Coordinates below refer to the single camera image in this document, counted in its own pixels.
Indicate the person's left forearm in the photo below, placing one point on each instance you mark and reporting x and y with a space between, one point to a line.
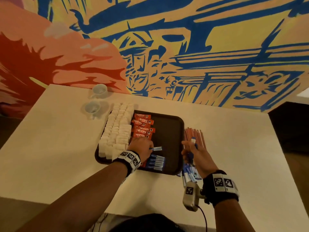
72 200

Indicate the person's left hand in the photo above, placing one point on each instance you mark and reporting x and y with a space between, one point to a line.
141 149

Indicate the row of red Nescafe sachets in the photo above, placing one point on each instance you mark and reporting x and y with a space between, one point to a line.
142 125

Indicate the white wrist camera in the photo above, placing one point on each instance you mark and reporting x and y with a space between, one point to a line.
190 194

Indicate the dark brown tray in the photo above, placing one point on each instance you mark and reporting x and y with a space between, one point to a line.
169 137

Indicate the pile of blue sachets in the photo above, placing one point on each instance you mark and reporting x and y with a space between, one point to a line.
190 175

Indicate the black marker wristband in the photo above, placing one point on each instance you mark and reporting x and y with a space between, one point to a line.
128 161
219 187

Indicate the white counter ledge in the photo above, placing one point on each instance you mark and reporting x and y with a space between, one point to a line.
303 92

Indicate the person's right hand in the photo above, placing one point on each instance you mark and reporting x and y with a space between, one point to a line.
203 159

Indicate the row of blue sachets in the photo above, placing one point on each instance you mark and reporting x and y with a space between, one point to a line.
155 162

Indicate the row of tea bags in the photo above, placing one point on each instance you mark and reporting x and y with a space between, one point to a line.
116 130

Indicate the small white cup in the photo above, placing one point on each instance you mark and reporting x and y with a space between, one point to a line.
99 90
91 108

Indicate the person's black shirt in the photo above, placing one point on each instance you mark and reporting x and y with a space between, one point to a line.
145 223

